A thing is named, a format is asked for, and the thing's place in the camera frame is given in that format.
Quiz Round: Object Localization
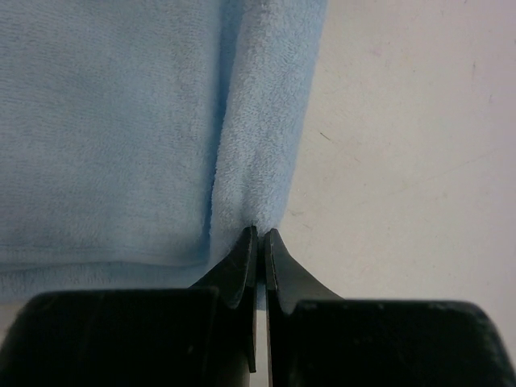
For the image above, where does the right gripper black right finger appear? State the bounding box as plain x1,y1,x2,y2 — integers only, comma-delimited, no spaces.
264,230,515,386

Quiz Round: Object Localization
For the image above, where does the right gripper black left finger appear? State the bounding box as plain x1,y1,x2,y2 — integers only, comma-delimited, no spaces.
1,227,258,386

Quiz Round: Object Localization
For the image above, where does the light blue towel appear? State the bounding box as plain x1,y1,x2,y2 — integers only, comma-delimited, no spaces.
1,1,327,302

